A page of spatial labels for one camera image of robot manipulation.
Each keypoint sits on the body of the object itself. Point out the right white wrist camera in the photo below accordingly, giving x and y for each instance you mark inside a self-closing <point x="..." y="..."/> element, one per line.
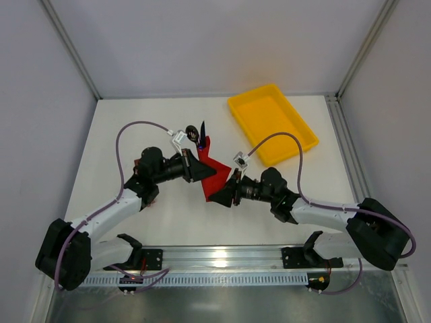
<point x="241" y="160"/>

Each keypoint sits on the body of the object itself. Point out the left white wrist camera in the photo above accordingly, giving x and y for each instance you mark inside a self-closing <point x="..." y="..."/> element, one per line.
<point x="176" y="139"/>

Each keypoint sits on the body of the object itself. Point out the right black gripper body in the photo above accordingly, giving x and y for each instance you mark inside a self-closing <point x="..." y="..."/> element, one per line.
<point x="235" y="189"/>

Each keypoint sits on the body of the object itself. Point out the left frame post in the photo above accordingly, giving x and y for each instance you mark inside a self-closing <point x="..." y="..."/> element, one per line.
<point x="67" y="42"/>

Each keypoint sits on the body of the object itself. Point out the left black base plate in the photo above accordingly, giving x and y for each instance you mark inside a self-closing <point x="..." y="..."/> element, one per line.
<point x="145" y="259"/>

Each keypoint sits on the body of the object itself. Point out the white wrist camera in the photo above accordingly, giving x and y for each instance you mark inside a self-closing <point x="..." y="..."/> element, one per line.
<point x="176" y="139"/>
<point x="241" y="160"/>

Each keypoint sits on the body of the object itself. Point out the purple plastic fork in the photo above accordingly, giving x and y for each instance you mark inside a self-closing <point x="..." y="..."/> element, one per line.
<point x="202" y="136"/>

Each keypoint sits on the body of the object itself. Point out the slotted cable duct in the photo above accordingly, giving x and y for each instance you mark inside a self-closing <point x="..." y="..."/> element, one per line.
<point x="200" y="280"/>

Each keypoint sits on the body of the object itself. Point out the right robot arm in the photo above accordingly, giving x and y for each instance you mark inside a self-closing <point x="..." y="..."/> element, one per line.
<point x="367" y="230"/>

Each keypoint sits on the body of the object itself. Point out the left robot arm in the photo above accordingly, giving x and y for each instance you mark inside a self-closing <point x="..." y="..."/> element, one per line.
<point x="71" y="250"/>

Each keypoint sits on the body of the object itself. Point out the frame post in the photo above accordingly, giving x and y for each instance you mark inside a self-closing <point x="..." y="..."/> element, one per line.
<point x="381" y="19"/>
<point x="67" y="42"/>

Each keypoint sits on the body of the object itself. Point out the brown utensil tray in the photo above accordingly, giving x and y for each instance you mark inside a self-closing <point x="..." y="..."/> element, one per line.
<point x="147" y="190"/>

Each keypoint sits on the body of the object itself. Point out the aluminium rail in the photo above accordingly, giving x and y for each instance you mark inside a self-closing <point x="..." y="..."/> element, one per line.
<point x="355" y="171"/>
<point x="222" y="257"/>

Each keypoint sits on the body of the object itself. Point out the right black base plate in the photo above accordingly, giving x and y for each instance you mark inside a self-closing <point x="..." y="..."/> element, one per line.
<point x="298" y="257"/>

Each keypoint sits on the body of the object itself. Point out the right side aluminium rail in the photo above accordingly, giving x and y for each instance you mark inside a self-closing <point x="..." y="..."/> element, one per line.
<point x="355" y="171"/>

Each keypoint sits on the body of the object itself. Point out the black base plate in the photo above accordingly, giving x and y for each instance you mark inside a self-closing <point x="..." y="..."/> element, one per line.
<point x="145" y="259"/>
<point x="298" y="257"/>

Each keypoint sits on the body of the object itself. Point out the yellow plastic bin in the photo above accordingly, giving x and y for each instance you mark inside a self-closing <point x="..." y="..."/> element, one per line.
<point x="264" y="111"/>

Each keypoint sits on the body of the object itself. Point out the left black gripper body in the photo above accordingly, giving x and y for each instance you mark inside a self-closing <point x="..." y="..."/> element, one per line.
<point x="186" y="167"/>

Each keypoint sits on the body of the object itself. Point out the right frame post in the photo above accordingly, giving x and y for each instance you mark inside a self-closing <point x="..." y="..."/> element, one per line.
<point x="381" y="19"/>

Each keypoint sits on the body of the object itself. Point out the front aluminium rail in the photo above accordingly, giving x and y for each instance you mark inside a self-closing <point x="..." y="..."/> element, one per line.
<point x="222" y="257"/>

